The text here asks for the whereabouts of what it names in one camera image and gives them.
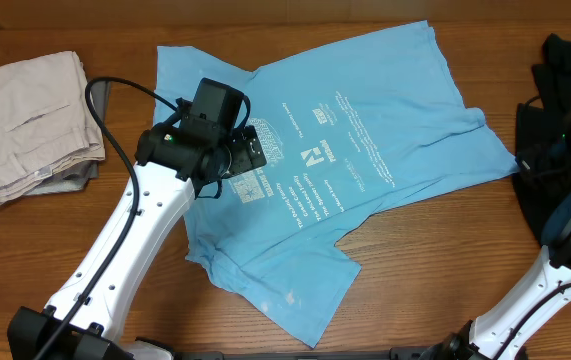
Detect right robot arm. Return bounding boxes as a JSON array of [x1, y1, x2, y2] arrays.
[[418, 193, 571, 360]]

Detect light blue t-shirt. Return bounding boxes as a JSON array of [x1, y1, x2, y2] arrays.
[[156, 21, 516, 346]]

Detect folded beige trousers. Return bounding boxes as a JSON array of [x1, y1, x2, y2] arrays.
[[0, 51, 105, 205]]

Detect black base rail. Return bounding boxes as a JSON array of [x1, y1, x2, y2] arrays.
[[175, 347, 438, 360]]

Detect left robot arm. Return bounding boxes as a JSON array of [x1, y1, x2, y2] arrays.
[[7, 78, 266, 360]]

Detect folded grey garment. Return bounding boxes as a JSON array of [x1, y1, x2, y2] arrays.
[[0, 76, 112, 206]]

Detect black garment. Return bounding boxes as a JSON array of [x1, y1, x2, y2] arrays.
[[512, 33, 571, 243]]

